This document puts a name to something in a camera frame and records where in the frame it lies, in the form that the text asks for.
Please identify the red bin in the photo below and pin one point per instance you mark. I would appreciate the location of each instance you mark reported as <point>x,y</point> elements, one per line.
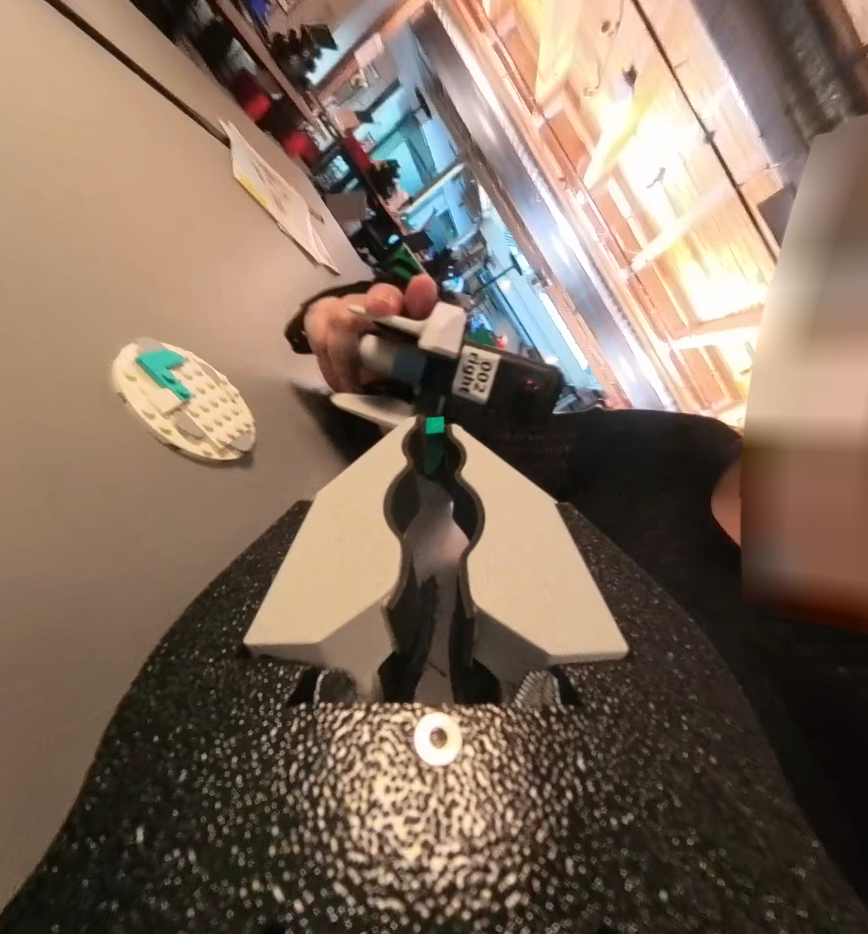
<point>302,142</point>
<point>255,95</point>

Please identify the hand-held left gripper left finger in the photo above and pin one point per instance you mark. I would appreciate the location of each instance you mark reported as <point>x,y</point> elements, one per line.
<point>324,576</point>

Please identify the person's right hand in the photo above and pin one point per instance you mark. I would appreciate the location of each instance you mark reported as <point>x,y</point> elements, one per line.
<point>339,328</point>

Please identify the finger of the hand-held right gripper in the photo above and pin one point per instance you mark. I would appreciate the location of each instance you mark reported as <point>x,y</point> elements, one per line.
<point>372,407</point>

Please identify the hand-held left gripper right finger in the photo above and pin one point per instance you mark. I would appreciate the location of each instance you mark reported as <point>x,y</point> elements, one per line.
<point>543,584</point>

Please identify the round white lego plate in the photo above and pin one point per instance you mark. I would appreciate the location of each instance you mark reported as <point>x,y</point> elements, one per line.
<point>208,416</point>

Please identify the white paper leaflet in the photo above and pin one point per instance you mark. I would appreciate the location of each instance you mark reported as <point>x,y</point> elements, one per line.
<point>281,197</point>

